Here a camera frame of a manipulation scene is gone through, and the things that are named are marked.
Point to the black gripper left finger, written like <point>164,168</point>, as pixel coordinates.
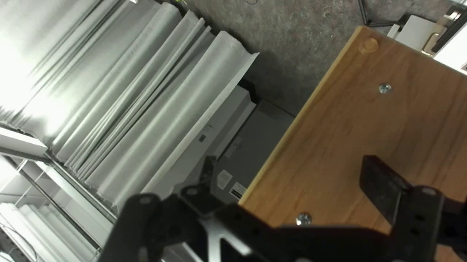
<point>140,227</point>

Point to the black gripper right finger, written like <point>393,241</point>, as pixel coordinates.
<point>384,186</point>

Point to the wooden cabinet door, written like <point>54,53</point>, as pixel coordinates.
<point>365,135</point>

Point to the silver screw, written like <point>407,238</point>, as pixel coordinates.
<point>304,218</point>
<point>384,87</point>

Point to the white curtain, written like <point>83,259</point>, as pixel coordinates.
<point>121,96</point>

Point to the grey equipment box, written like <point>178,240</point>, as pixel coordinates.
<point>253,145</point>

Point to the white box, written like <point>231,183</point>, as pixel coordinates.
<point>413,30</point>

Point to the aluminium frame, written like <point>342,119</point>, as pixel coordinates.
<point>48,193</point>

